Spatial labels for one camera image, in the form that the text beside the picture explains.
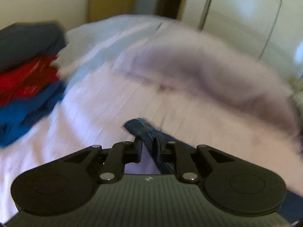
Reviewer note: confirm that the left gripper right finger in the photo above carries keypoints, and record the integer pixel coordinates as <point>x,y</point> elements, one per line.
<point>176,153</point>

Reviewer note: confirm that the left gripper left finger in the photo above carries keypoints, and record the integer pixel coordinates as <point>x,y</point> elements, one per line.
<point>120,154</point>

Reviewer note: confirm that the dark blue denim jeans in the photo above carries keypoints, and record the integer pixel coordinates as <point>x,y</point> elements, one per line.
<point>231,183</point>

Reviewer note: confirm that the pink grey bedspread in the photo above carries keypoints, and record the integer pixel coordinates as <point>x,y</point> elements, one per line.
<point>99,100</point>

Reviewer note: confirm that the lilac blanket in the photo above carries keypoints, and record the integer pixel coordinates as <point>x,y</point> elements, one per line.
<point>180,58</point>

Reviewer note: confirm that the blue folded garment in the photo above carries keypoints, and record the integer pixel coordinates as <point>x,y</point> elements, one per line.
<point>19,116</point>

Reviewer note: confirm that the red folded garment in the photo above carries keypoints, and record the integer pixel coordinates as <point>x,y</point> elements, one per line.
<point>28,79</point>

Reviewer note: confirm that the dark grey folded garment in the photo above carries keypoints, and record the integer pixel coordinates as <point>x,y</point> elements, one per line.
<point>22,41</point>

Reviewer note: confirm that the cream wardrobe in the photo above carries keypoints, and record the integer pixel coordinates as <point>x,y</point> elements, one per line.
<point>270,31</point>

